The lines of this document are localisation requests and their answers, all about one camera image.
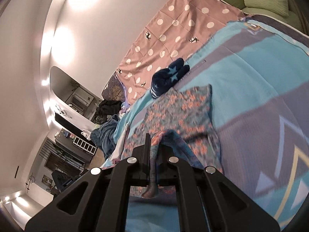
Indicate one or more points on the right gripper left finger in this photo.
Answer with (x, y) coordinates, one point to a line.
(97, 201)

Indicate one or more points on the navy star fleece garment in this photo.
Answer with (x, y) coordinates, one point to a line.
(166, 78)

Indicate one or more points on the dark blue towel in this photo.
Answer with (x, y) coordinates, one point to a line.
(103, 137)

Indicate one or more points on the white folded garment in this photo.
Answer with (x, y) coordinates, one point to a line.
(116, 155)

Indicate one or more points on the pink polka dot sheet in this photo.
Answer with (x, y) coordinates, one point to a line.
(178, 30)

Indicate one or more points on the black clothes pile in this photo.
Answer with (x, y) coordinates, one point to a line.
(105, 108)

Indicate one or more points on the floral teal shirt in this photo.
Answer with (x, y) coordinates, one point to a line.
(182, 121)

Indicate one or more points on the white ladder rack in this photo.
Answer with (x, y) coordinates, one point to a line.
(85, 146)

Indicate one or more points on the blue grey bedspread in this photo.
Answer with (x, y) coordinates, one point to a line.
(258, 70)

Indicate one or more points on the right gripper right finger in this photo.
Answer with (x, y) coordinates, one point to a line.
(207, 200)

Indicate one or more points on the purple tree print pillow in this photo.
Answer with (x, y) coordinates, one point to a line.
(114, 90)

